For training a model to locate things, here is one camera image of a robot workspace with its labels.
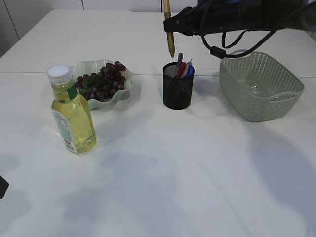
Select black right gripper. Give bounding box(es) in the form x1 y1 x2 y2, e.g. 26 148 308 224
162 0 250 37

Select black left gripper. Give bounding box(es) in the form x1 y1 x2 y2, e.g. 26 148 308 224
0 176 9 199

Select gold glitter pen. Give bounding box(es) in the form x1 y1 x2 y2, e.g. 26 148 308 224
163 0 175 58

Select silver blue glitter pen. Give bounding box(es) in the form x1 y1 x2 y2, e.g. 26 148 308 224
176 53 183 70

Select red glitter pen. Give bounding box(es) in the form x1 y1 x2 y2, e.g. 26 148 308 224
176 63 187 78

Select blue scissors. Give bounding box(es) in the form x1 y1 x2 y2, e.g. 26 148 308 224
185 65 195 78

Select pink purple scissors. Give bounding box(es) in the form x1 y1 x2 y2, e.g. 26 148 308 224
181 62 192 78

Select purple grape bunch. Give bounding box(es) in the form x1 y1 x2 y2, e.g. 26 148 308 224
75 61 126 102

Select clear plastic sheet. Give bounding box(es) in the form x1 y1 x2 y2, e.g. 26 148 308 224
250 83 271 97

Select yellow tea drink bottle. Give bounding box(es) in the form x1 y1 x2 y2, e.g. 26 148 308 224
47 65 97 155

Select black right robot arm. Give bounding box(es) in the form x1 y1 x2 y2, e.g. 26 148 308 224
163 0 316 36

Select black mesh pen holder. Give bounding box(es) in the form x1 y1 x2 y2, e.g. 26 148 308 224
162 62 195 110

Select green woven plastic basket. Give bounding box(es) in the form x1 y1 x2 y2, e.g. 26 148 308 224
219 52 305 122

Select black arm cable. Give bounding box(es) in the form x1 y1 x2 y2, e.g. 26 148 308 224
200 9 316 59

